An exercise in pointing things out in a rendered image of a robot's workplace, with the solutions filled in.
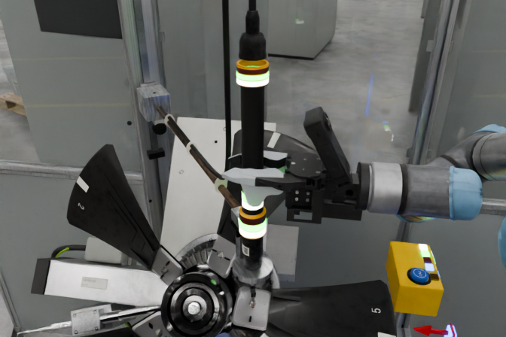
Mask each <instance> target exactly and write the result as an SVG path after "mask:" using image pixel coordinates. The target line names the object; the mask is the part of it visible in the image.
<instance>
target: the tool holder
mask: <svg viewBox="0 0 506 337"><path fill-rule="evenodd" d="M240 207H241V206H239V207H236V208H231V220H232V221H230V229H231V230H232V232H233V234H234V235H235V236H236V254H237V257H236V258H235V259H234V260H233V268H232V267H230V269H231V270H233V274H234V276H235V277H236V279H238V280H239V281H241V282H244V283H247V284H259V283H262V282H264V281H266V280H267V279H268V278H269V277H270V276H271V274H272V273H273V262H272V260H271V259H270V257H269V256H267V255H266V254H264V253H263V255H262V266H261V267H260V268H259V269H258V270H256V271H249V270H248V269H246V268H245V267H244V265H243V255H242V236H241V234H240V232H239V212H238V210H239V209H240Z"/></svg>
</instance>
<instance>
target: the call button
mask: <svg viewBox="0 0 506 337"><path fill-rule="evenodd" d="M410 277H411V278H412V279H413V280H414V281H418V282H421V283H424V282H426V281H427V280H428V273H427V271H426V270H425V269H421V268H412V270H411V272H410Z"/></svg>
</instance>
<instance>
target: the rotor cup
mask: <svg viewBox="0 0 506 337"><path fill-rule="evenodd" d="M208 273H212V274H214V275H212V276H210V275H207V274H208ZM240 287H242V283H241V281H239V280H238V279H236V277H235V276H234V274H233V271H232V272H231V275H230V277H229V280H227V279H225V278H222V277H221V276H220V275H219V274H218V273H216V272H215V271H214V270H212V269H211V268H209V267H208V266H207V263H199V264H196V265H195V266H192V267H190V268H189V269H187V270H186V271H185V272H184V273H183V275H181V276H179V277H177V278H176V279H175V280H174V281H173V282H172V283H171V284H170V285H169V286H168V287H167V288H166V291H165V293H164V294H163V298H162V301H161V306H160V314H161V319H162V321H163V325H164V327H165V329H166V331H167V332H168V333H169V334H170V335H171V336H172V337H216V336H218V334H221V333H223V332H227V333H229V332H230V331H231V330H232V329H231V328H230V326H231V323H232V321H231V319H232V315H233V310H234V306H235V303H236V297H237V293H238V290H239V288H240ZM192 302H196V303H198V304H199V306H200V311H199V313H198V314H195V315H192V314H190V313H189V311H188V306H189V304H191V303H192ZM231 308H232V312H230V313H229V310H230V309H231ZM228 313H229V314H228Z"/></svg>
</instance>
